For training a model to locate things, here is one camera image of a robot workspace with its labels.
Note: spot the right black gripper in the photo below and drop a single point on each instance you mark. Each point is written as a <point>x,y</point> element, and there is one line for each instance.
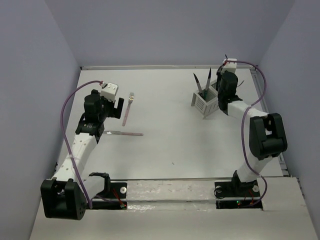
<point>220,76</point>

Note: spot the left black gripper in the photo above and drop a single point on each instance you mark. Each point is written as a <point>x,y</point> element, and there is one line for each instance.
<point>115,112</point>

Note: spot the green handled knife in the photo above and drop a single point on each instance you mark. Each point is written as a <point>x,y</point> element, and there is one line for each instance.
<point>207,84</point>

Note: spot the pink handled fork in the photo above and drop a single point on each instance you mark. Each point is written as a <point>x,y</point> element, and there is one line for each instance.
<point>130,101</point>

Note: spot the pink handled knife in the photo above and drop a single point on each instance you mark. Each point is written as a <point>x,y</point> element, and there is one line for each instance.
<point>114,132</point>

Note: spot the black handled knife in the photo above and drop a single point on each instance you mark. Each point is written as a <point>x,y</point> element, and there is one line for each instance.
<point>200,91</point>

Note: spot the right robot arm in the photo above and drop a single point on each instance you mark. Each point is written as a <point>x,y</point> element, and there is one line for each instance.
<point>263,134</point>

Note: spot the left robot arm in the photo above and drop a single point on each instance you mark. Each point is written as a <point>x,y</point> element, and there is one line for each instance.
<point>67,195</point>

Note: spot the white two-compartment utensil holder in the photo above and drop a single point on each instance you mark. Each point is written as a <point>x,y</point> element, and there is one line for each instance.
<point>209,105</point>

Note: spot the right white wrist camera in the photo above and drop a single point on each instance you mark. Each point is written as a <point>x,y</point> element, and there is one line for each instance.
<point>229,65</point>

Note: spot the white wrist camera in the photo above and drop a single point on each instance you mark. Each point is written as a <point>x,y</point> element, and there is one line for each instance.
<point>229,65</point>
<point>109,91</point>

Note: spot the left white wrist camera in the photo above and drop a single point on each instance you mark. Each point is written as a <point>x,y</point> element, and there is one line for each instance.
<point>109,91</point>

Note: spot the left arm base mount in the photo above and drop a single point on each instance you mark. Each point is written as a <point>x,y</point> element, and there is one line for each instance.
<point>110,197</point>

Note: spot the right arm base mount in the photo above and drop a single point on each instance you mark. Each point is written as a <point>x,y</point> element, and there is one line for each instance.
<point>227,197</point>

